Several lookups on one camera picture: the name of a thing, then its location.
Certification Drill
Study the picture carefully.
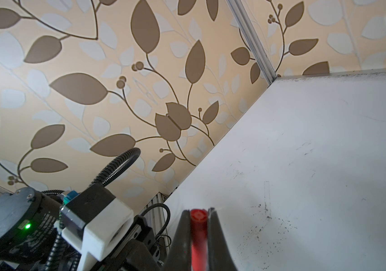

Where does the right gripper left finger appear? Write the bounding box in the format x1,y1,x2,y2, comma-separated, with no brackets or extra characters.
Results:
161,210,191,271

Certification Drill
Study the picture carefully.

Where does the red highlighter cap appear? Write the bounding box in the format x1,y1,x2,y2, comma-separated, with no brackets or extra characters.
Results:
190,209,208,271

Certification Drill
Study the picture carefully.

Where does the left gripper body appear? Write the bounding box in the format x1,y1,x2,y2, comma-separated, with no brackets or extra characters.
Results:
91,215,166,271

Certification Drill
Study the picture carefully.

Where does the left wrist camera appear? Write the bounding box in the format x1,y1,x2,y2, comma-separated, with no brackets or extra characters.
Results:
60,184,134,271

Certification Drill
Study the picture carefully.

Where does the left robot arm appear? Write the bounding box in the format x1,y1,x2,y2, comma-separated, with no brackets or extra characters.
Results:
0,147,165,271

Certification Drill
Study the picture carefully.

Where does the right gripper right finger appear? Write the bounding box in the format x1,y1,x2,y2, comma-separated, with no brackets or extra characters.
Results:
207,208,237,271

